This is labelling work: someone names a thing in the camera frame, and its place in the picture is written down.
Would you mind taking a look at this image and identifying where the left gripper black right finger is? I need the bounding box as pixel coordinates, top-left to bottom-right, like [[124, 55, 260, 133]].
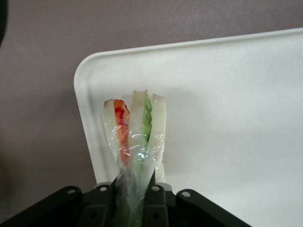
[[144, 171, 252, 227]]

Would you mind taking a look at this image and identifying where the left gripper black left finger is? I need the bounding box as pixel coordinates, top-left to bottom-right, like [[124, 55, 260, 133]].
[[0, 179, 118, 227]]

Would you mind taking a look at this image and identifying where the plastic sandwich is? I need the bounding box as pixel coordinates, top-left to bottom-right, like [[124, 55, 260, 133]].
[[103, 89, 168, 227]]

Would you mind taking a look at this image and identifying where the beige plastic tray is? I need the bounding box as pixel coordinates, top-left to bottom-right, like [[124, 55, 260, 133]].
[[73, 27, 303, 227]]

